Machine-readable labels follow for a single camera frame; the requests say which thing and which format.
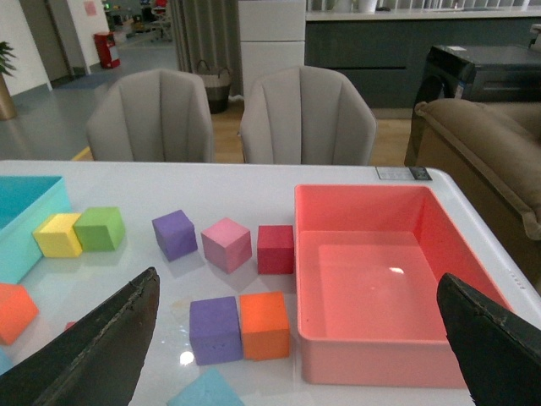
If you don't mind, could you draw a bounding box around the potted plant gold vase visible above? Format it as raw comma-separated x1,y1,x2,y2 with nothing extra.
0,41,17,121

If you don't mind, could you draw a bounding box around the orange foam cube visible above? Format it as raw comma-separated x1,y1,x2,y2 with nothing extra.
239,291,290,361
0,283,39,345

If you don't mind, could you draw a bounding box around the light blue foam cube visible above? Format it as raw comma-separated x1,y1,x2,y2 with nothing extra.
167,368,244,406
0,348,13,375

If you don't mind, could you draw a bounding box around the dark grey counter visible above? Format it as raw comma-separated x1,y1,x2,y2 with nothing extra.
305,6,540,111

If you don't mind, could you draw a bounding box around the purple foam cube near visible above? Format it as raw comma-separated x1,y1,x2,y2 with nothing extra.
189,296,243,365

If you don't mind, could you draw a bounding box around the red foam cube near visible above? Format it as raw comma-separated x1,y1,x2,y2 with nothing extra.
64,321,76,331

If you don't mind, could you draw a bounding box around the brown sofa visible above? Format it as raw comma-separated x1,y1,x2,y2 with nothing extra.
404,98,540,288

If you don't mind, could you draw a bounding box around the grey chair left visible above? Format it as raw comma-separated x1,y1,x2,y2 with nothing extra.
86,69,214,162

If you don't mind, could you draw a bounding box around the pink foam cube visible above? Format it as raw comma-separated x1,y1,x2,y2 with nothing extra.
201,217,252,273

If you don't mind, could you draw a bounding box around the white pillar cabinet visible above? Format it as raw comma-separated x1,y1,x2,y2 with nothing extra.
238,1,306,100

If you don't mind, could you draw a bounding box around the black appliance box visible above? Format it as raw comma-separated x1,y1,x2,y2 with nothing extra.
412,44,541,122

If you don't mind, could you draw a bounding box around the dark red foam cube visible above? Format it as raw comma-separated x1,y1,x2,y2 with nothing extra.
257,225,295,275

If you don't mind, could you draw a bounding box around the purple foam cube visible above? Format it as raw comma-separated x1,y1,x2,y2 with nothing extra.
151,210,198,261
189,296,243,365

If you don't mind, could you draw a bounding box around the green foam cube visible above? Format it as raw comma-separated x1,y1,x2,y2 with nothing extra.
74,206,125,252

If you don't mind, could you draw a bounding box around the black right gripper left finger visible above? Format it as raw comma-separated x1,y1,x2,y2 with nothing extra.
1,267,160,405

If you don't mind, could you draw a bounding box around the yellow foam cube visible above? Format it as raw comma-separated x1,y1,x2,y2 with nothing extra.
32,213,83,258

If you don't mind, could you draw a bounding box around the orange foam cube left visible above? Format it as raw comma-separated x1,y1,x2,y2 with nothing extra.
0,283,39,345

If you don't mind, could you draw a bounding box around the pink plastic bin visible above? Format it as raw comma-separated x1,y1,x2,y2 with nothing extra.
295,184,505,388

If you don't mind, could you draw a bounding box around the grey chair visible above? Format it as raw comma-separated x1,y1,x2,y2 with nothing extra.
86,69,214,162
239,66,377,166

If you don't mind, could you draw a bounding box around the woven basket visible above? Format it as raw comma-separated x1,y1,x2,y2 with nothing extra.
196,59,232,114

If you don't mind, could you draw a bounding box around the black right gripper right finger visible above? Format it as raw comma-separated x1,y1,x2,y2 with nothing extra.
436,273,540,405

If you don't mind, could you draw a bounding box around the purple foam cube far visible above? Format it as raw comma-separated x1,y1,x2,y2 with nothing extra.
151,210,198,261

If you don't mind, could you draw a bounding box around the grey chair right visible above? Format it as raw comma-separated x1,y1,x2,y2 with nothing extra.
239,66,377,166

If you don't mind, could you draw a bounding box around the orange foam cube right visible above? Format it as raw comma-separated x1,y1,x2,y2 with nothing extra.
239,291,290,361

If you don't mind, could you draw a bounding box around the table label sticker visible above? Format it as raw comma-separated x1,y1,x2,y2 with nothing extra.
375,167,432,181

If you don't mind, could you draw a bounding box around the teal plastic bin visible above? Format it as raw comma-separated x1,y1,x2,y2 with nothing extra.
1,176,71,283

